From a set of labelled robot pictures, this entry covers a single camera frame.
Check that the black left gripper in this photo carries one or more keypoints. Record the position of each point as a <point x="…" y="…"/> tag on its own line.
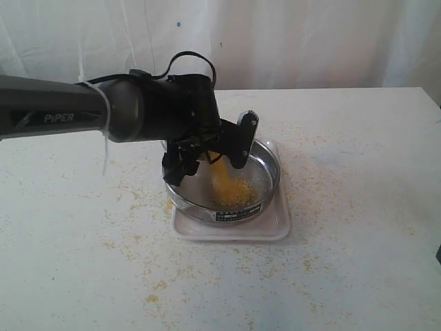
<point x="184" y="109"/>

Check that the stainless steel cup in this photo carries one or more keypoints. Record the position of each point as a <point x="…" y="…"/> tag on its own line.
<point x="212" y="157"/>

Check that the round steel mesh sieve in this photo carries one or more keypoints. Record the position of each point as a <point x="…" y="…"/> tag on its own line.
<point x="194" y="197"/>

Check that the yellow and white grain mix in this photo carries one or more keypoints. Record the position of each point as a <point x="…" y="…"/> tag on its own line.
<point x="229" y="192"/>

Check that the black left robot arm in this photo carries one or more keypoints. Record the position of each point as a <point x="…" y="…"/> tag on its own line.
<point x="118" y="105"/>

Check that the white square plastic tray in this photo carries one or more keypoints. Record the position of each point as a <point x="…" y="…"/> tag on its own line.
<point x="272" y="225"/>

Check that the white backdrop curtain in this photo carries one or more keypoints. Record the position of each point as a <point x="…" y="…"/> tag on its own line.
<point x="253" y="44"/>

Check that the dark object at right edge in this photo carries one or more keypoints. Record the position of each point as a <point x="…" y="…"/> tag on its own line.
<point x="438" y="255"/>

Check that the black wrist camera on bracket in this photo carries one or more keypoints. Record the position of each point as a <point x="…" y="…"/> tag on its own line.
<point x="236" y="139"/>

